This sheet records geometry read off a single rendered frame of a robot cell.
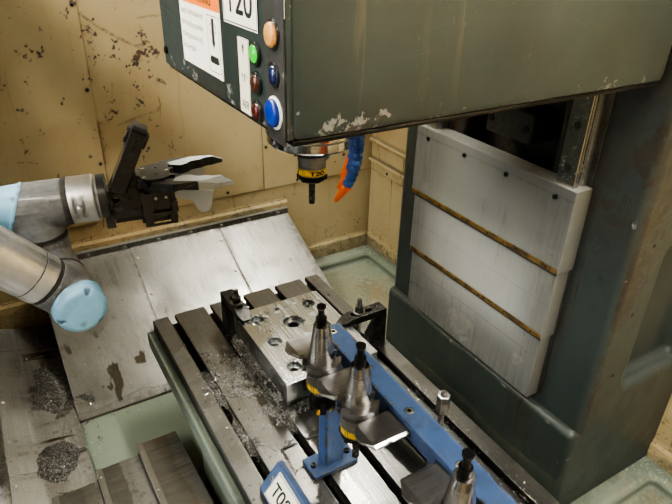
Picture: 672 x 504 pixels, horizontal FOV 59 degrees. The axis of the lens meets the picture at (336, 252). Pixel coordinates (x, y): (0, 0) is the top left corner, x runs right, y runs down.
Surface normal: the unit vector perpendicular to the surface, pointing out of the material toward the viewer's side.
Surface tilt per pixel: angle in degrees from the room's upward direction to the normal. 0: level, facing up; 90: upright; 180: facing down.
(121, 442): 0
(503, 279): 90
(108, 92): 90
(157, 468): 7
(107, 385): 24
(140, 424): 0
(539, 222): 90
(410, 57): 90
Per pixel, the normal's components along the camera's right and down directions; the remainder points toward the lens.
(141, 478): -0.04, -0.92
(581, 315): -0.86, 0.23
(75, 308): 0.61, 0.40
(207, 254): 0.22, -0.62
